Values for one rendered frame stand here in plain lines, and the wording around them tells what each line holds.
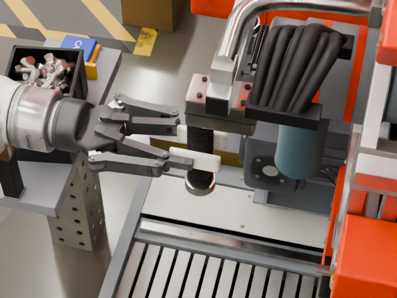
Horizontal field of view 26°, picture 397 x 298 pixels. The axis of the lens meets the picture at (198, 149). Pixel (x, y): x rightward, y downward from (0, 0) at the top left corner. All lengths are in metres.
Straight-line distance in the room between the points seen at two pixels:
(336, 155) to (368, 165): 0.81
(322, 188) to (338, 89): 0.90
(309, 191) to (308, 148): 0.56
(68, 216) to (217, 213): 0.35
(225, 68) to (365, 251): 0.27
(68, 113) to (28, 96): 0.06
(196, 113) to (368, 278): 0.29
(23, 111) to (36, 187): 0.46
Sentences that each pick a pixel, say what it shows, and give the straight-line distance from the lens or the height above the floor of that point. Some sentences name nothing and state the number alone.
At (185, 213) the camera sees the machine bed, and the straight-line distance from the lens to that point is 2.03.
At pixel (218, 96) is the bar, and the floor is 0.98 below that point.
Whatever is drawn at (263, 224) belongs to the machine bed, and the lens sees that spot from 2.02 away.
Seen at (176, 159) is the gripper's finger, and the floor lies 0.84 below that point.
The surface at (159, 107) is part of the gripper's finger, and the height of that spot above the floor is 0.84.
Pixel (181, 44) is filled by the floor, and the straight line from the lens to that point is 2.52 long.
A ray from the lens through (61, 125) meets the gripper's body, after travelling 1.18.
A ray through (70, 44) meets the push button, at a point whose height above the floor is 0.48.
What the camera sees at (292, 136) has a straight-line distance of 1.50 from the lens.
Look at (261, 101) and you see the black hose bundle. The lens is 1.02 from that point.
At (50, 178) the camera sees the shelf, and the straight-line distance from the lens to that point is 1.65.
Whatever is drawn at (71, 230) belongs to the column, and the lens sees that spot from 2.03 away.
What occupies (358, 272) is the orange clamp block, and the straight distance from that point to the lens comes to 1.01.
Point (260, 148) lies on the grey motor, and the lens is 1.76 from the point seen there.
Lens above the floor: 1.73
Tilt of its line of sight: 50 degrees down
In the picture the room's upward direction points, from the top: straight up
